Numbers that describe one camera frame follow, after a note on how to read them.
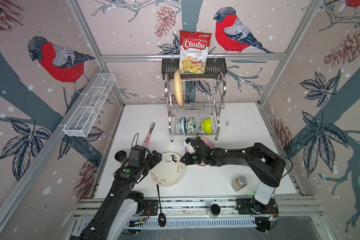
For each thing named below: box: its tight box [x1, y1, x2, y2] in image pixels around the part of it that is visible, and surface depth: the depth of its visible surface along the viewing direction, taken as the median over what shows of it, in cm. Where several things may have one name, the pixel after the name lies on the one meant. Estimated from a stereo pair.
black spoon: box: [156, 183, 166, 227], surface depth 71 cm
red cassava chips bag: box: [179, 30, 212, 74], surface depth 86 cm
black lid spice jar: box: [114, 150, 127, 163], surface depth 82 cm
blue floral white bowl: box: [177, 117, 187, 135], surface depth 93 cm
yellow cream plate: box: [173, 69, 183, 107], surface depth 73 cm
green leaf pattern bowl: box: [187, 117, 197, 134], surface depth 94 cm
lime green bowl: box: [201, 117, 213, 134], surface depth 95 cm
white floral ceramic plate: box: [151, 151, 185, 187], surface depth 85 cm
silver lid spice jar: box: [231, 176, 247, 192], surface depth 75 cm
